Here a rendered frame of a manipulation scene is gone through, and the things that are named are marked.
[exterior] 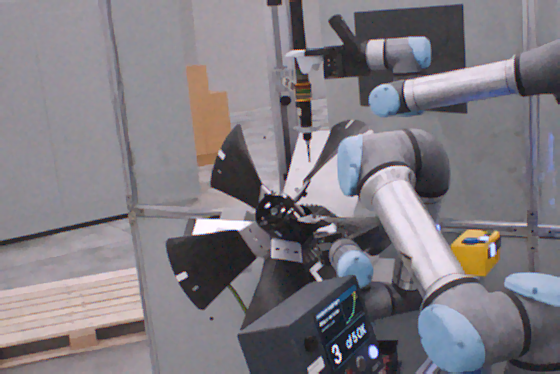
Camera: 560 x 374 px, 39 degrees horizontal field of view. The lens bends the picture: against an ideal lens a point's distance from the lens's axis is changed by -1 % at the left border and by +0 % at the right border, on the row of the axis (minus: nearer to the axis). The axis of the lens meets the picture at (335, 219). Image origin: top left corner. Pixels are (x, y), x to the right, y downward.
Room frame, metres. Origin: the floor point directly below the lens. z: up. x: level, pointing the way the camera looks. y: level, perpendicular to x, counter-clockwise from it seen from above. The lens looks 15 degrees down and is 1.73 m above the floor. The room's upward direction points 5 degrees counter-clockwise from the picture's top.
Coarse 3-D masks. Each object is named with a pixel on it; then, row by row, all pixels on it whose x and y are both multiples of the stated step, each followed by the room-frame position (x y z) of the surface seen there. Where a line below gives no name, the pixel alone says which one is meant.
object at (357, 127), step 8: (336, 128) 2.33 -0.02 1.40; (344, 128) 2.27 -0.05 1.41; (352, 128) 2.23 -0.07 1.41; (360, 128) 2.19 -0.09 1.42; (368, 128) 2.17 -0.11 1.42; (328, 136) 2.35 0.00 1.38; (336, 136) 2.27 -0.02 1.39; (344, 136) 2.22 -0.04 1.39; (352, 136) 2.18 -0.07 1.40; (328, 144) 2.29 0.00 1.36; (336, 144) 2.21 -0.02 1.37; (328, 152) 2.21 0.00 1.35; (336, 152) 2.16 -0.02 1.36; (320, 160) 2.21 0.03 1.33; (328, 160) 2.16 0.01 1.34; (312, 168) 2.23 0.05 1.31; (320, 168) 2.15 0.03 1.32; (312, 176) 2.15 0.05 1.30
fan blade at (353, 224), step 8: (336, 216) 2.10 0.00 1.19; (344, 216) 2.12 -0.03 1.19; (368, 216) 2.11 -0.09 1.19; (376, 216) 2.10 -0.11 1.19; (320, 224) 2.04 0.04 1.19; (328, 224) 2.03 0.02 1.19; (344, 224) 2.03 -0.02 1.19; (352, 224) 2.03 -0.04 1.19; (360, 224) 2.03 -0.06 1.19; (368, 224) 2.03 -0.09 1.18; (376, 224) 2.03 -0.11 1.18; (352, 232) 1.99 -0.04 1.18; (384, 232) 1.98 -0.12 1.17; (384, 240) 1.94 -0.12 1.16; (376, 248) 1.91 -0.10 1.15; (384, 248) 1.91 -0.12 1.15
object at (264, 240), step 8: (248, 224) 2.15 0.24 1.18; (256, 224) 2.15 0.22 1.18; (240, 232) 2.15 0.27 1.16; (248, 232) 2.15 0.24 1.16; (256, 232) 2.15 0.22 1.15; (264, 232) 2.15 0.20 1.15; (248, 240) 2.15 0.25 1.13; (264, 240) 2.15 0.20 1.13; (256, 248) 2.15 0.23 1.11; (264, 248) 2.15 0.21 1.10
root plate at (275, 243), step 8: (272, 240) 2.09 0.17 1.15; (280, 240) 2.10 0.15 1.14; (272, 248) 2.07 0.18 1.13; (280, 248) 2.08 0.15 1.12; (288, 248) 2.09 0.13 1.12; (296, 248) 2.10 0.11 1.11; (272, 256) 2.05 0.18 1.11; (280, 256) 2.06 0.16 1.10; (288, 256) 2.07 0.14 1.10; (296, 256) 2.09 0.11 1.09
